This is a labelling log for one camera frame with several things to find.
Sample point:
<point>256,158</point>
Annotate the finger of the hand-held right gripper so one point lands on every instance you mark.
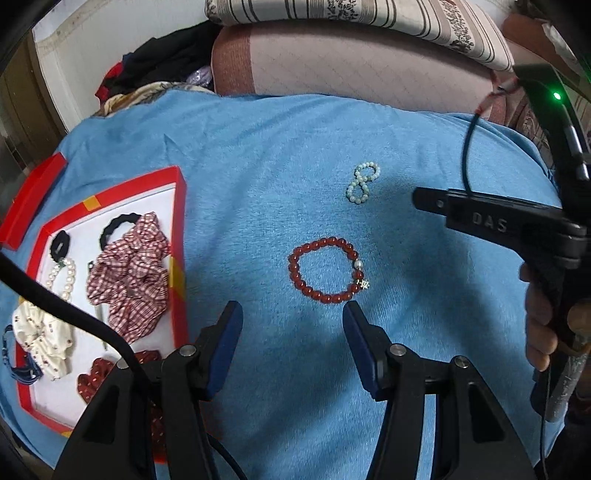
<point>485,221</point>

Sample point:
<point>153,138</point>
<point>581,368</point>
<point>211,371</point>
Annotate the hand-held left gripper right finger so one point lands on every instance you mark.
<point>358,337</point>

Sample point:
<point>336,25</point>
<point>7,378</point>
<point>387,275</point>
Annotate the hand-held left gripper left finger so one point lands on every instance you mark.
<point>226,341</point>

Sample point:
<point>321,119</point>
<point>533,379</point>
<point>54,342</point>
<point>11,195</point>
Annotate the red checked scrunchie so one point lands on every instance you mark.
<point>129,277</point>

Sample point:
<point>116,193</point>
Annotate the metal hair pin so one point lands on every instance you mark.
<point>106,341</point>

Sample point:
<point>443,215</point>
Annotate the red dotted scrunchie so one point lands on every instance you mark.
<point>97,378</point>

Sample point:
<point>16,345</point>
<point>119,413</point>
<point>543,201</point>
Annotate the red-rimmed white tray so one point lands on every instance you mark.
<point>178,207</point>

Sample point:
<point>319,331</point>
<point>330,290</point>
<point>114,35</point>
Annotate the white floral scrunchie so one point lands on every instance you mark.
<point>41,346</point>

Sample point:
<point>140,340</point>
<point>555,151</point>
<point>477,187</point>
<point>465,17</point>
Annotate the person's right hand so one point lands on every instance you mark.
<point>542,323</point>

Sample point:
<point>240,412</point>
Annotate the striped floral cushion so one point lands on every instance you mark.
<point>528,129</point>
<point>369,18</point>

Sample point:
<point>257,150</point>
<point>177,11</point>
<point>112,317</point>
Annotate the white cloth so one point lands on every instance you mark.
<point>556,41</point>

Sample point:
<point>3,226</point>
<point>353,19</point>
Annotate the blue blanket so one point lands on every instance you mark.
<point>277,161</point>

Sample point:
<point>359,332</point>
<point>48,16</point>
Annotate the red box lid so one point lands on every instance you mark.
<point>32,203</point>

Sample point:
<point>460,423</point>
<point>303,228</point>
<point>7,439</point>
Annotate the yellowish patterned cloth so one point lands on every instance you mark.
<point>138,94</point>

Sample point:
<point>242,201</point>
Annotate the silvery purple cloth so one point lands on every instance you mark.
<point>201,76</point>

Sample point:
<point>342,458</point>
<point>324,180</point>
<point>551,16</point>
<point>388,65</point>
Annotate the dark clothes pile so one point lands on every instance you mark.
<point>175,50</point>

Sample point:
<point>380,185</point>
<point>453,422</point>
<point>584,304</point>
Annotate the brown wooden door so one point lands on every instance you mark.
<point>23,115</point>

